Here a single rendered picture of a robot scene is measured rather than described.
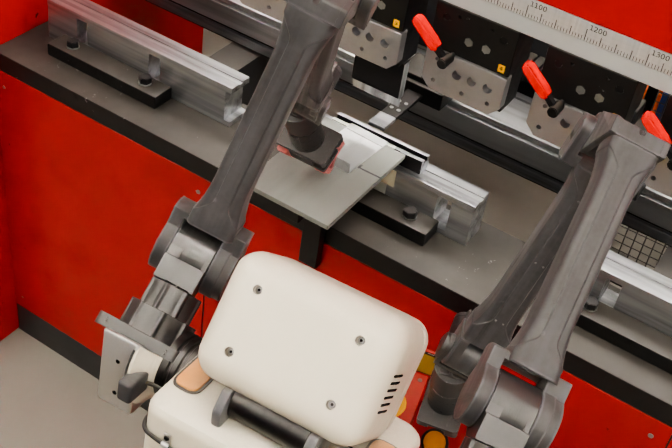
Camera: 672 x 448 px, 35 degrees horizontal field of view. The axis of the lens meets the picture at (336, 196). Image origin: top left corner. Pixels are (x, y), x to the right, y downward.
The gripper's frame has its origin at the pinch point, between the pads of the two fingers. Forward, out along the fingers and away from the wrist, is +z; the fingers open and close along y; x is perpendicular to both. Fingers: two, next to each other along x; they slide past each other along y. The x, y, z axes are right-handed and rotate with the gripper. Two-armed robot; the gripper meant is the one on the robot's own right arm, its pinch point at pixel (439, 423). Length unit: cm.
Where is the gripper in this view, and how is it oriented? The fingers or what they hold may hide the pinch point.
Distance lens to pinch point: 179.3
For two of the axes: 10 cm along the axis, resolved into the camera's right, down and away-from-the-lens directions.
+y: 3.4, -7.4, 5.8
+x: -9.4, -2.9, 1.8
